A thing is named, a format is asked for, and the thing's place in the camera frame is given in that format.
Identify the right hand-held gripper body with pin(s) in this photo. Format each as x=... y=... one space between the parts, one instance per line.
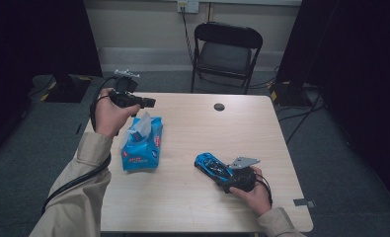
x=243 y=179

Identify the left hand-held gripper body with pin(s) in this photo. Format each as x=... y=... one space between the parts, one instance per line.
x=125 y=98

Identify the white wet wipe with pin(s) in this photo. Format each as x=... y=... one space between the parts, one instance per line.
x=144 y=123

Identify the blue toy car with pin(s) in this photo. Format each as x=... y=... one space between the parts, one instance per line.
x=212 y=168

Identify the blue wet wipes packet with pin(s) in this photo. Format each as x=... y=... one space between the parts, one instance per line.
x=143 y=154

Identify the person's right hand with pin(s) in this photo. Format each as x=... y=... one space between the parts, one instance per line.
x=256 y=197

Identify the person's left hand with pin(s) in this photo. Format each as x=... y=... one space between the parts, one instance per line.
x=110 y=117

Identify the small black floor object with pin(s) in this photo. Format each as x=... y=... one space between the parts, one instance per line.
x=79 y=128

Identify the black stand base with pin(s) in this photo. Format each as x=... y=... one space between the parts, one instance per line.
x=67 y=90

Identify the grey tape strip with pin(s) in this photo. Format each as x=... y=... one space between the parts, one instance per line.
x=302 y=202

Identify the black folding chair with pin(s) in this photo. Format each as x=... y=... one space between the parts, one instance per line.
x=225 y=57

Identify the black floor box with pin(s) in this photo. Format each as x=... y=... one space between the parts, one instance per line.
x=289 y=95

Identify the dark curtain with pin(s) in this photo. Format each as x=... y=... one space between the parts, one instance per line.
x=34 y=39
x=357 y=65

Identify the white wall socket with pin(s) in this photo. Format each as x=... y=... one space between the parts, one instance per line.
x=188 y=6

